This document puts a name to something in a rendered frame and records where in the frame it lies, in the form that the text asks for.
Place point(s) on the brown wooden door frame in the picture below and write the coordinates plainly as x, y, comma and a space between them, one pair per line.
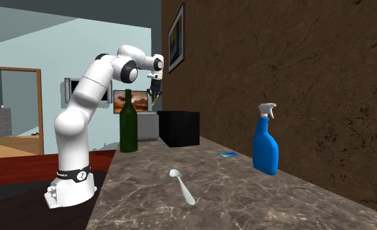
40, 111

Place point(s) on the black box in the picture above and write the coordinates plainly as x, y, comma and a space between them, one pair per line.
178, 129

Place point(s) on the dark robot stand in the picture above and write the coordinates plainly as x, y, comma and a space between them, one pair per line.
22, 215

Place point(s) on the blue spray bottle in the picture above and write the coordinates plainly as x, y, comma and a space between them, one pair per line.
265, 149

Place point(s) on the grey box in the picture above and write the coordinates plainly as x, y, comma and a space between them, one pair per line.
148, 125

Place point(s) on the white spoon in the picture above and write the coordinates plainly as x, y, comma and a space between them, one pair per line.
184, 188

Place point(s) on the orange sunset wall picture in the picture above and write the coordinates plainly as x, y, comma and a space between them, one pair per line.
140, 102

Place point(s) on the dark green glass bottle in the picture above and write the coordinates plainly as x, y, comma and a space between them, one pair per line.
128, 127

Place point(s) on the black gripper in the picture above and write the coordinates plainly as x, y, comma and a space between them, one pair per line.
155, 84

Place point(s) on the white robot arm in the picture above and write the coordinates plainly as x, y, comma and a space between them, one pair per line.
80, 105

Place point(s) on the dark framed wall picture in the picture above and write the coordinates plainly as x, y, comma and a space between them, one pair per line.
176, 38

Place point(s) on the small blue flat card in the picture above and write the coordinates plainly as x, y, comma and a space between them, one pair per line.
229, 154

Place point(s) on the grey framed wall screen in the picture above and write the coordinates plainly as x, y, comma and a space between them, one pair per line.
68, 90

